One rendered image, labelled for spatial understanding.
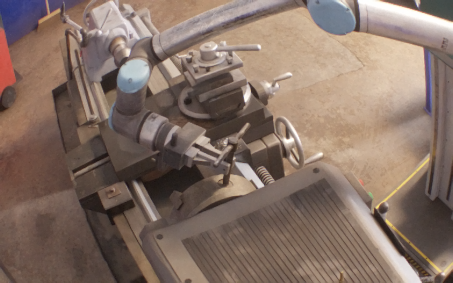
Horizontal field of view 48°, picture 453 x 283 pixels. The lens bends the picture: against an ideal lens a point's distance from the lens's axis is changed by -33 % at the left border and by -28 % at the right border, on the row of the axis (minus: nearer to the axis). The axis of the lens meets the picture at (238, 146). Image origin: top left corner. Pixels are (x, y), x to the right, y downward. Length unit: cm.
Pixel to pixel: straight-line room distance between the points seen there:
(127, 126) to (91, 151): 77
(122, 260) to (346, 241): 148
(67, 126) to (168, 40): 187
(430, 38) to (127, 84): 83
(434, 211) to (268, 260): 154
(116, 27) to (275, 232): 153
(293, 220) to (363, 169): 202
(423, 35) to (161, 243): 83
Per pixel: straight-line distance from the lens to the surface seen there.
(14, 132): 454
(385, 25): 147
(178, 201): 170
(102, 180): 232
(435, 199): 281
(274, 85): 249
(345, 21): 144
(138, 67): 166
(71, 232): 345
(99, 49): 270
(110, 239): 276
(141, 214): 220
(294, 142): 253
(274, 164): 245
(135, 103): 167
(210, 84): 221
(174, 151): 163
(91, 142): 251
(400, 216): 273
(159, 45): 172
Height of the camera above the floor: 238
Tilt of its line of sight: 41 degrees down
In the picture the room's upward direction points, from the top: 11 degrees counter-clockwise
